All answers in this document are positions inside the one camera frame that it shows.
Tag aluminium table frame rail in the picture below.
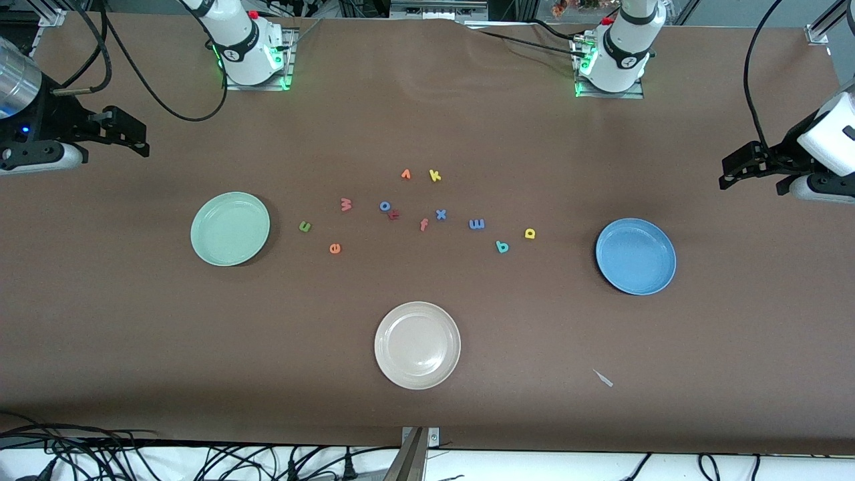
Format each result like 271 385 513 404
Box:
39 0 71 27

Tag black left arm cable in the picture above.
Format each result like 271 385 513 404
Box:
743 0 786 158

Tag thin black base cable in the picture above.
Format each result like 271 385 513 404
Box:
478 19 588 57

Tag blue round plate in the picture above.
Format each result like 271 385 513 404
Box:
595 218 677 296

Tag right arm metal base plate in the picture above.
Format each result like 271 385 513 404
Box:
224 27 298 91

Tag black cable tangle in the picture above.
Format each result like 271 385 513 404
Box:
0 411 401 481

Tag green round plate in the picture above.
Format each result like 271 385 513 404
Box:
190 192 271 267

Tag grey metal background rack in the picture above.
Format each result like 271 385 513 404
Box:
389 0 490 21

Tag orange artificial flowers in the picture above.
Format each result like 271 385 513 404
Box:
551 0 602 17

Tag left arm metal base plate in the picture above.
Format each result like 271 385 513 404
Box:
571 33 647 100

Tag aluminium corner frame post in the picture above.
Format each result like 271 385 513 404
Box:
805 0 855 46

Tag aluminium profile bar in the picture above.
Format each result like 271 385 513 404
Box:
383 428 428 481

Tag beige round plate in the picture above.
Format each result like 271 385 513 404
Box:
374 301 462 391

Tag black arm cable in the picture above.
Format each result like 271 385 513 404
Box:
743 0 786 158
52 0 231 122

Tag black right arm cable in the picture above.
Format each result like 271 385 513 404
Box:
52 0 231 122

